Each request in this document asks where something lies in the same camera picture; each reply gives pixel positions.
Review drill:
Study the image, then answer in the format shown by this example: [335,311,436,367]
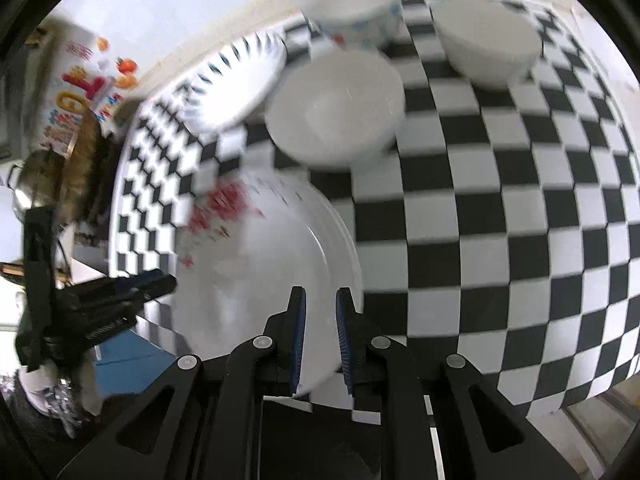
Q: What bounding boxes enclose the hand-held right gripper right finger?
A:
[335,287,591,480]

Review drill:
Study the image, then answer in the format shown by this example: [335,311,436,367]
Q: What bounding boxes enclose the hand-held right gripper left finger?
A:
[57,286,307,480]

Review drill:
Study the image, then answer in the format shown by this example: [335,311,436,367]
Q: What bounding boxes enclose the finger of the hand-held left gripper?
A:
[107,268,167,288]
[117,274,179,307]

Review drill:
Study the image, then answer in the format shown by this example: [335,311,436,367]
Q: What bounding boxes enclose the white plate with red flowers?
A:
[170,170,365,398]

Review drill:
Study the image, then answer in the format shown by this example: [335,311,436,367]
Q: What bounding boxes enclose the white plate with blue leaves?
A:
[182,30,288,133]

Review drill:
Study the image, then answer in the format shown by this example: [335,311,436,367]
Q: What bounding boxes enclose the plain white bowl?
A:
[264,50,407,171]
[431,0,543,90]

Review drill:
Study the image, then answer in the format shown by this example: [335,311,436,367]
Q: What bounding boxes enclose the white bowl with blue pattern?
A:
[300,0,405,53]

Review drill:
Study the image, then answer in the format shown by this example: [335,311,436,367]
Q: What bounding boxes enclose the blue cabinet panel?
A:
[94,334,173,378]

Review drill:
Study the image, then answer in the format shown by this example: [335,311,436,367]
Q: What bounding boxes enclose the worn metal wok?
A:
[55,107,108,221]

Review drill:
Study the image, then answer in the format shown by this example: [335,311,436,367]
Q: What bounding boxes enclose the stainless steel pot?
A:
[7,152,66,221]

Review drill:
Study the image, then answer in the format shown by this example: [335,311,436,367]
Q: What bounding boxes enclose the black and white checkered tablecloth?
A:
[107,0,640,428]

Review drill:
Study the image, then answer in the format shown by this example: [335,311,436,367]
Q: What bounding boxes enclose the colourful wall stickers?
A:
[40,27,138,151]

